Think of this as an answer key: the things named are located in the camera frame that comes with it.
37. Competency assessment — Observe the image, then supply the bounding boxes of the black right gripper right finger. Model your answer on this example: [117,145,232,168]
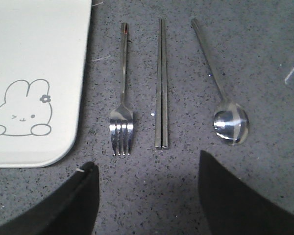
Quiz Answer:
[198,150,294,235]

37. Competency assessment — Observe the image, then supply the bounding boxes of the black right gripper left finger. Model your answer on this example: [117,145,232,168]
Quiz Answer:
[0,162,99,235]

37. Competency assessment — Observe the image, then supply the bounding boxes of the silver metal spoon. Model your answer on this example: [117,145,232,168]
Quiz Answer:
[191,18,249,146]

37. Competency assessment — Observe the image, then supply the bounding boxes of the silver metal chopstick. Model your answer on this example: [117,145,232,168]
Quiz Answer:
[155,18,162,149]
[161,19,169,149]

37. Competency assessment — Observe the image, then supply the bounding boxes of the cream rabbit print tray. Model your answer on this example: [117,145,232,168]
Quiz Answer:
[0,0,92,168]

